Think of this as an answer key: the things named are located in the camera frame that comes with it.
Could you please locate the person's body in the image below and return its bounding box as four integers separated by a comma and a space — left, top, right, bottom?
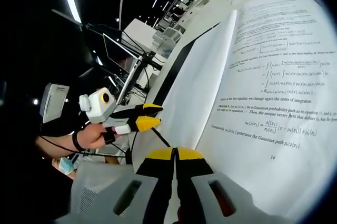
34, 118, 93, 181

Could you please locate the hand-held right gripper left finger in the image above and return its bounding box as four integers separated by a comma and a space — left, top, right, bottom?
54, 148, 175, 224

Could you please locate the person's left forearm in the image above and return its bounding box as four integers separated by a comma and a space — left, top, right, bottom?
35, 131, 80, 158

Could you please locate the white box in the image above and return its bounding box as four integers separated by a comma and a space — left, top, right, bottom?
123, 18, 166, 54

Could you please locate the black folder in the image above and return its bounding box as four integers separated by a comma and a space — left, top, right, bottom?
152, 0, 337, 224

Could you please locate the printed white folder page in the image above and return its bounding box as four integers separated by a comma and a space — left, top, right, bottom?
196, 0, 337, 224

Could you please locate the grey white device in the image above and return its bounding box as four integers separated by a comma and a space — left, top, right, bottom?
38, 82, 71, 124

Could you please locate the thin black cable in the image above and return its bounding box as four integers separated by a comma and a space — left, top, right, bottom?
39, 132, 139, 159

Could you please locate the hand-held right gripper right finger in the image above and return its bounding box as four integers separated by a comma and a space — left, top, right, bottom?
174, 148, 294, 224

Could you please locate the silver laptop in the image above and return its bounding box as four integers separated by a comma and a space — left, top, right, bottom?
102, 33, 144, 105

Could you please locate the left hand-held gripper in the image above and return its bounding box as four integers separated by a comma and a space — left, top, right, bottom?
78, 87, 164, 135

